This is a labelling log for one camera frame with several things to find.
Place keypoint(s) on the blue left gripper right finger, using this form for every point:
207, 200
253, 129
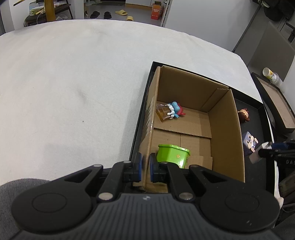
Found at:
154, 168

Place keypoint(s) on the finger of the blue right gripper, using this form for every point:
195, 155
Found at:
269, 152
283, 146

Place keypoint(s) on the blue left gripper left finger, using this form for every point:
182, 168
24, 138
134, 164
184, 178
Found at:
137, 167

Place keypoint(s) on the white charger block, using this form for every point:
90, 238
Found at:
256, 156

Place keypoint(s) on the green hexagonal container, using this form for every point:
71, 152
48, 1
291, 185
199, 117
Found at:
174, 154

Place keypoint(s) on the purple bunny cube toy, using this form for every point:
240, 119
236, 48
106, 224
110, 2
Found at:
249, 143

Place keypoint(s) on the brown-haired doll head figurine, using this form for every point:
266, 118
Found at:
243, 115

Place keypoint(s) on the blue smurf figurine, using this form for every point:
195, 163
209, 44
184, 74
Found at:
169, 111

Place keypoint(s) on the brown cardboard box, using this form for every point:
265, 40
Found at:
210, 129

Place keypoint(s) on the black framed brown board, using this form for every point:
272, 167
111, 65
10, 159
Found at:
278, 109

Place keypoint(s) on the black shallow tray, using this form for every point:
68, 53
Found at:
261, 174

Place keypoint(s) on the yellow paper cup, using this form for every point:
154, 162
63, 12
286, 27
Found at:
272, 77

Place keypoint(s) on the black hanging clothes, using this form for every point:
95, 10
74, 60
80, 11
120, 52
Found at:
276, 10

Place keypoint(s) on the right black slipper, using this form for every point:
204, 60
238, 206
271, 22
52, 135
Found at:
107, 15

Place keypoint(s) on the black slipper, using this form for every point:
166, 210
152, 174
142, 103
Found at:
95, 14
107, 15

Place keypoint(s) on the left yellow slipper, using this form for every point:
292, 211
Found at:
121, 13

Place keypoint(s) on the left black slipper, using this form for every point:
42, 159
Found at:
95, 14

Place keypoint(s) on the orange cardboard box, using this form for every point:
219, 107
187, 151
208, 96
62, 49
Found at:
157, 9

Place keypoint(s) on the yellow side table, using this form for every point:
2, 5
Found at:
27, 13

